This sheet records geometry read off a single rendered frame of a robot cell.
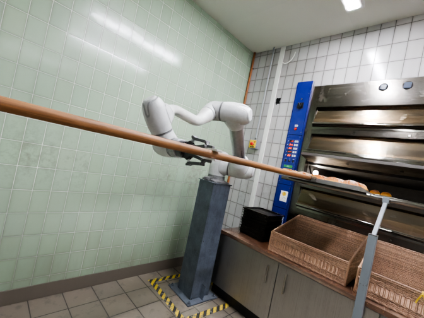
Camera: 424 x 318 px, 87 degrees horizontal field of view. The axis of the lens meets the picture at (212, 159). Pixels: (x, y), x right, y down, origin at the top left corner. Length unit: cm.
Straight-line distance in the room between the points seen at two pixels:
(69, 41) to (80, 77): 23
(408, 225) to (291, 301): 99
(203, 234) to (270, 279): 61
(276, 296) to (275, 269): 19
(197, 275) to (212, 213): 53
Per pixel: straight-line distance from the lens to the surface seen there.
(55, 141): 184
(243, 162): 98
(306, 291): 183
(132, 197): 209
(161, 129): 104
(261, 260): 195
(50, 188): 189
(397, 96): 232
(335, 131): 232
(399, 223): 216
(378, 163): 205
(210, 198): 191
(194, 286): 216
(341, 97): 241
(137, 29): 214
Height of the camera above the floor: 117
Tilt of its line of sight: 1 degrees up
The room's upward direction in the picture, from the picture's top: 12 degrees clockwise
